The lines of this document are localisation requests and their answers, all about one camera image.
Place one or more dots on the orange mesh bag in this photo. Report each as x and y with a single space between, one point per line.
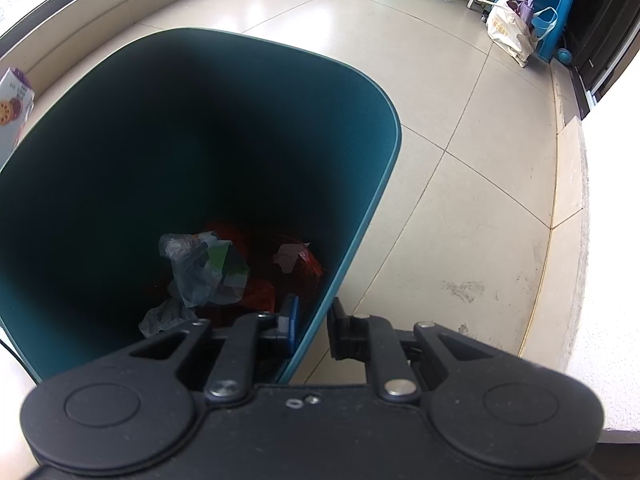
310 265

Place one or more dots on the clear green plastic bag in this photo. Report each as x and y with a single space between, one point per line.
195 270

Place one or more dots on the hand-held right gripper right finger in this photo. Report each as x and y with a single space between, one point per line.
350 340

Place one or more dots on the dark sliding door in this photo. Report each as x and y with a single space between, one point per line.
600 20

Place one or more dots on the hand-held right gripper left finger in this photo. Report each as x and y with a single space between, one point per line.
290 321

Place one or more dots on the light blue bag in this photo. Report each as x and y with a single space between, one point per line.
542 25

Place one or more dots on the white purple snack packet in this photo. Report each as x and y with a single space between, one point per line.
15 110

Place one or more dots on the white tote bag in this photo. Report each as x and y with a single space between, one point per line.
507 32

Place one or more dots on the grey paper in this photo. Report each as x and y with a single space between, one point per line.
160 317

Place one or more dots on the small blue ball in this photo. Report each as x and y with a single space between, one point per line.
564 55

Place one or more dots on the teal plastic bin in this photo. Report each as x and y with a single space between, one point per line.
150 135

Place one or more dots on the orange plastic bag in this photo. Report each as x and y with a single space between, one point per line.
262 297

